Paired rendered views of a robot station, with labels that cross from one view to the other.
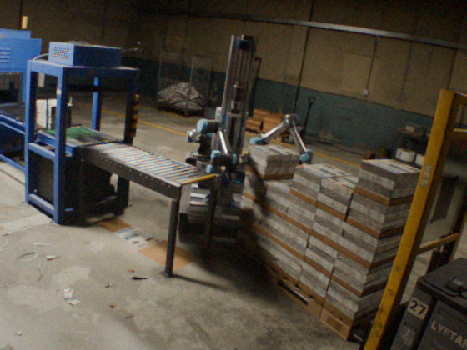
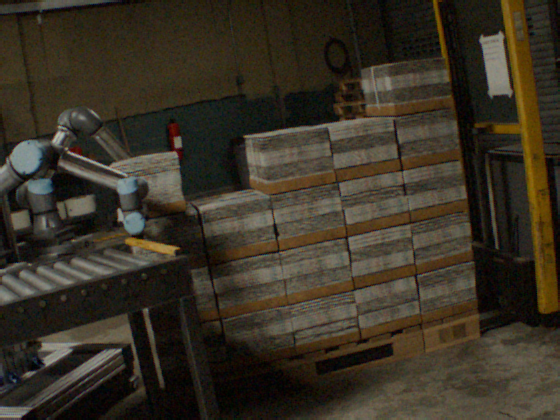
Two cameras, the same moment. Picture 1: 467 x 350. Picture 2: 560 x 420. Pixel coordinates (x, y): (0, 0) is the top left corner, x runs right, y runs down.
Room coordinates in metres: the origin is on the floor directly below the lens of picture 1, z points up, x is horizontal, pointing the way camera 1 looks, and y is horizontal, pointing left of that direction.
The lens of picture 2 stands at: (1.69, 2.26, 1.22)
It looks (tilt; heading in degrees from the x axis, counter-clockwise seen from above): 8 degrees down; 296
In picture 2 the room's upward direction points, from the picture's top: 9 degrees counter-clockwise
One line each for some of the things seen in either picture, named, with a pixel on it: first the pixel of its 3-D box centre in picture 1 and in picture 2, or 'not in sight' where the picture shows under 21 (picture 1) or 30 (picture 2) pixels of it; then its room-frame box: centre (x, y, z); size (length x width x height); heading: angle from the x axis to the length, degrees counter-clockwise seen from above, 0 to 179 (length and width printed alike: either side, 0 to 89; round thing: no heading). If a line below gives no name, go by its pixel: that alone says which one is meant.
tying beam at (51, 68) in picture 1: (84, 69); not in sight; (4.08, 1.64, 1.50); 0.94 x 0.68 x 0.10; 147
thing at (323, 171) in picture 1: (324, 170); (283, 131); (3.08, -0.74, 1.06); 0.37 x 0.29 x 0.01; 128
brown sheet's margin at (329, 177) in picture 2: (318, 194); (290, 179); (3.08, -0.73, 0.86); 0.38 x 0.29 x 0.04; 128
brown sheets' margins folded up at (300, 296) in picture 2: (295, 238); (277, 289); (3.19, -0.64, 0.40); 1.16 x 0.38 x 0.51; 38
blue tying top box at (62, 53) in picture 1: (85, 54); not in sight; (4.08, 1.64, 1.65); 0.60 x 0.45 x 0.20; 147
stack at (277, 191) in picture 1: (296, 237); (276, 286); (3.19, -0.64, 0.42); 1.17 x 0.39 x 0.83; 38
